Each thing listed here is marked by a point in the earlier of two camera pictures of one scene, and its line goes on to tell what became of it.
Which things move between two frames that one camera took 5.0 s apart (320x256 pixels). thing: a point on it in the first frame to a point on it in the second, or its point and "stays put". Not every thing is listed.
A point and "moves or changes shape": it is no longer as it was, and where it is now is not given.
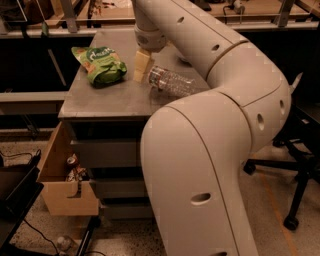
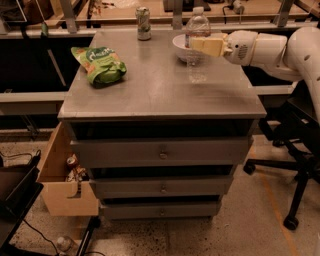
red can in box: x=72 y=161 stays put
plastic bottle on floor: x=64 y=245 stays put
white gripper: x=150 y=40 to x=240 y=47
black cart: x=20 y=189 stays put
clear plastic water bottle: x=170 y=82 moves or changes shape
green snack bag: x=102 y=64 stays put
